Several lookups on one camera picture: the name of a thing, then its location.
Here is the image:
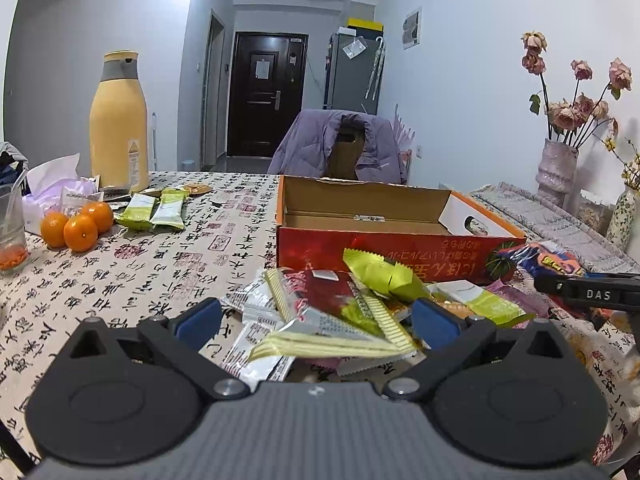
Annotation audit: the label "grey refrigerator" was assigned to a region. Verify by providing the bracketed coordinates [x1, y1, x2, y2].
[324, 29, 387, 117]

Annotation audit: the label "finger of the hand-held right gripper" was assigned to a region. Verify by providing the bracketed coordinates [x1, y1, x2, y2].
[534, 271, 640, 311]
[590, 310, 640, 335]

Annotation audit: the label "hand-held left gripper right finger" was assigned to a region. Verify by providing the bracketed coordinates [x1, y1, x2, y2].
[382, 297, 568, 403]

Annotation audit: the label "pile of clothes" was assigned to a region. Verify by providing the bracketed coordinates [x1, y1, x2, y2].
[0, 142, 29, 186]

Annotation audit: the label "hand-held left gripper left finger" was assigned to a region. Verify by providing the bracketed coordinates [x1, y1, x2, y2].
[65, 297, 251, 402]

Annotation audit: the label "clear storage jar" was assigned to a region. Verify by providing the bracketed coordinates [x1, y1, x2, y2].
[577, 190, 616, 233]

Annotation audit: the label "yellow flower branches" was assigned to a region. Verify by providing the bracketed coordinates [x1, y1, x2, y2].
[602, 135, 640, 192]

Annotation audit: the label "dark entrance door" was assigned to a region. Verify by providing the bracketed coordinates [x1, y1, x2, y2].
[227, 31, 309, 159]

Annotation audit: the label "clear glass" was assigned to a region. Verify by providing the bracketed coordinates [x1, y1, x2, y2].
[0, 182, 28, 276]

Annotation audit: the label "orange cardboard box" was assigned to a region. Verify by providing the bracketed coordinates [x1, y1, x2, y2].
[276, 175, 527, 285]

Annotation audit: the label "purple jacket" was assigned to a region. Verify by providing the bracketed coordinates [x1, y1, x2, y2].
[267, 109, 408, 184]

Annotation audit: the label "folded patterned quilt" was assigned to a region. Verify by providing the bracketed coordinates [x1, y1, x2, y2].
[470, 182, 640, 276]

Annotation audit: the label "dark small sachet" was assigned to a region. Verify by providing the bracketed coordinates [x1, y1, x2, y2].
[100, 186, 132, 211]

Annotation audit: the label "floral patterned vase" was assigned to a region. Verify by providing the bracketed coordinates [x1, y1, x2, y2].
[606, 185, 638, 253]

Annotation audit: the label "small white sachet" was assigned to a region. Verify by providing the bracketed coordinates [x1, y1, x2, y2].
[61, 182, 101, 213]

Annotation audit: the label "hanging folded umbrella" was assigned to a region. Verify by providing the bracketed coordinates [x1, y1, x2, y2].
[365, 36, 387, 101]

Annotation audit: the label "orange blue snack packet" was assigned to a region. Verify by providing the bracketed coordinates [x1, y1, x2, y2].
[502, 240, 618, 323]

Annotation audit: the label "grey interior door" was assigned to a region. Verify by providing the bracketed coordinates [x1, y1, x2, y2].
[202, 10, 227, 171]

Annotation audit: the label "yellow thermos jug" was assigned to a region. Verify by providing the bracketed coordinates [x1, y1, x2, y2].
[90, 51, 150, 192]

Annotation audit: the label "orange fruit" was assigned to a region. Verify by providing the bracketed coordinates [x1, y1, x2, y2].
[80, 201, 115, 233]
[40, 211, 70, 248]
[63, 214, 99, 253]

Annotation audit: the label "white plastic bag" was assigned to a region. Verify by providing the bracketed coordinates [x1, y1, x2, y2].
[22, 154, 103, 236]

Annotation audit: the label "pile of assorted snack packets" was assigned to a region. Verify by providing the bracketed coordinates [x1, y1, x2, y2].
[220, 247, 551, 376]

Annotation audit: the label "wooden chair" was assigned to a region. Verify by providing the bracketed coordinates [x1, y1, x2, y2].
[327, 127, 366, 181]

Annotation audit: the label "pink vase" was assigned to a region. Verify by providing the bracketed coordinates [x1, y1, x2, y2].
[536, 138, 579, 208]

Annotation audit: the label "dried rose bouquet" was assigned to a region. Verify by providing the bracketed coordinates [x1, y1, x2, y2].
[521, 31, 633, 150]

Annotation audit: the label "pink spiky decoration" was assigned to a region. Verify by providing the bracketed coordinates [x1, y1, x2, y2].
[392, 105, 416, 162]

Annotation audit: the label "green white snack packet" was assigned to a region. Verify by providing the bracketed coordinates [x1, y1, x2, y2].
[114, 192, 160, 232]
[149, 189, 190, 232]
[430, 280, 537, 327]

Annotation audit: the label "yellow box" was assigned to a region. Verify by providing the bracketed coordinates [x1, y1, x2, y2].
[346, 17, 383, 36]

